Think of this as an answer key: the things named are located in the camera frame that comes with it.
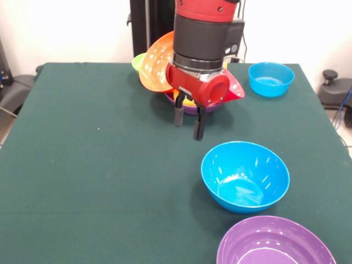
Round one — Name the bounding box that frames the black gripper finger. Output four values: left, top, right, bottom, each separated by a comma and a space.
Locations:
193, 106, 206, 141
173, 91, 186, 128

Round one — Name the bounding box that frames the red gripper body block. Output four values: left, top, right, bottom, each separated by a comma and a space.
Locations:
165, 62, 231, 108

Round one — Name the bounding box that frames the yellow smooth cup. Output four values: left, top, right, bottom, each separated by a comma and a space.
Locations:
172, 90, 197, 108

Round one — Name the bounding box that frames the pink-red small bowl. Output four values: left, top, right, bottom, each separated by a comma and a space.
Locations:
223, 68, 246, 104

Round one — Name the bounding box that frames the orange large bowl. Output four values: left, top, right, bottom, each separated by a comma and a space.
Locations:
139, 31, 177, 94

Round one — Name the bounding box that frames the blue large bowl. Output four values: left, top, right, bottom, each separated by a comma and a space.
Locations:
200, 141, 291, 215

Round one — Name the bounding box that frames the green small bowl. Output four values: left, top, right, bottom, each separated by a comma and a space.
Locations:
131, 53, 146, 75

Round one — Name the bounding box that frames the blue small bowl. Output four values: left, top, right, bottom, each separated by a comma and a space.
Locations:
248, 62, 295, 98

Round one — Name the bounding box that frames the black column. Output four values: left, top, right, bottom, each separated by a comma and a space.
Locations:
126, 0, 177, 63

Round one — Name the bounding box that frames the dark green tablecloth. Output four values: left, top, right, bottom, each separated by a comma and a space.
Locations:
0, 62, 352, 264

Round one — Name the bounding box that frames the black equipment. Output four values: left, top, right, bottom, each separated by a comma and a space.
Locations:
0, 38, 13, 89

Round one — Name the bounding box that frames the thin black cable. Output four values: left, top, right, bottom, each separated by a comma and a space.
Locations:
235, 0, 248, 63

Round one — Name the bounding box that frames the blue cable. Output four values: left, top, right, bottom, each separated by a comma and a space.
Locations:
339, 87, 352, 122

